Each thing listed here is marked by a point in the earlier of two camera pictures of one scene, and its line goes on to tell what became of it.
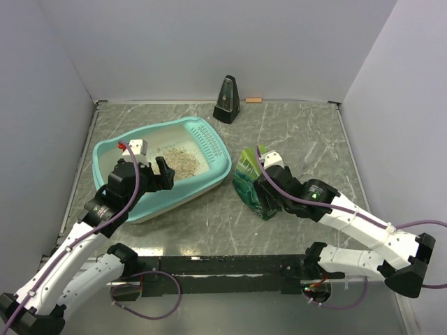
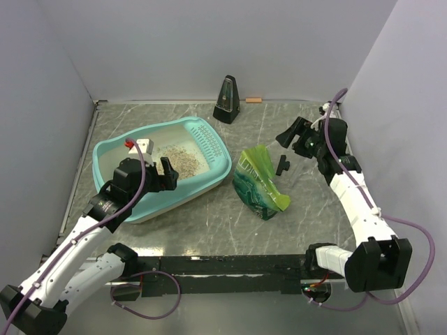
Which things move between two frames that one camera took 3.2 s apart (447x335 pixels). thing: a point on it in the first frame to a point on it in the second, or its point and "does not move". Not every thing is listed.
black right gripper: x=262 y=192 to x=297 y=128
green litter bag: x=248 y=169 does not move
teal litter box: x=198 y=136 does not move
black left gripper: x=166 y=175 does not move
